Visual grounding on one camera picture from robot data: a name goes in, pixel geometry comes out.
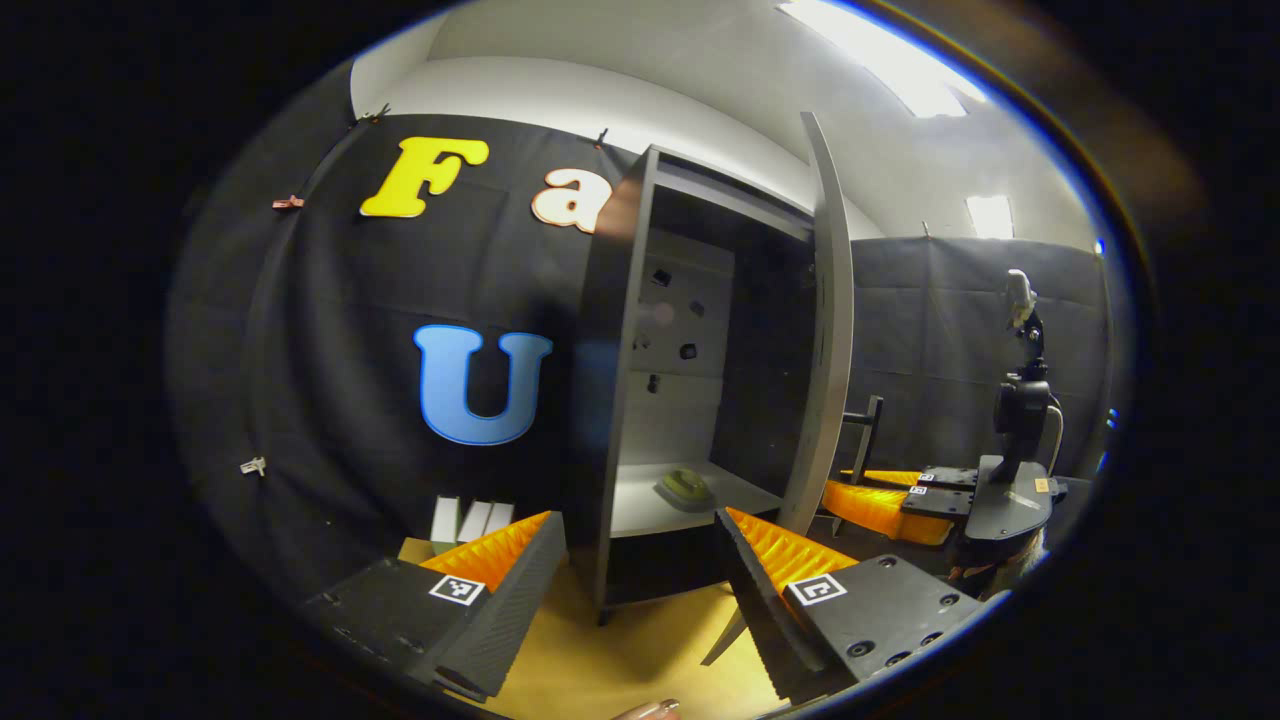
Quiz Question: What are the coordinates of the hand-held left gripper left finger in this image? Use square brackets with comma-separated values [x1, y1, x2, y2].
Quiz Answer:
[300, 510, 568, 703]

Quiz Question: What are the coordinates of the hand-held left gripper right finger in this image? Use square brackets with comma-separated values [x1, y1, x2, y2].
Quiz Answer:
[714, 507, 1011, 707]

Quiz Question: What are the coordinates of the beige cabinet door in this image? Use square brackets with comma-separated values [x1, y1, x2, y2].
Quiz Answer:
[700, 110, 884, 668]

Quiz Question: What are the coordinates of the grey cabinet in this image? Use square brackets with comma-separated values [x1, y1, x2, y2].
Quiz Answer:
[572, 143, 819, 628]

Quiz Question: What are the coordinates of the small ceiling light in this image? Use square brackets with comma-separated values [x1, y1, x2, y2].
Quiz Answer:
[965, 194, 1016, 241]

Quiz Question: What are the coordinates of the black backdrop cloth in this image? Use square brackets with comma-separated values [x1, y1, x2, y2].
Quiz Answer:
[165, 60, 1116, 601]

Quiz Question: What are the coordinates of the long ceiling light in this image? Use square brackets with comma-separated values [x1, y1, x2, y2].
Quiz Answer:
[778, 0, 989, 119]

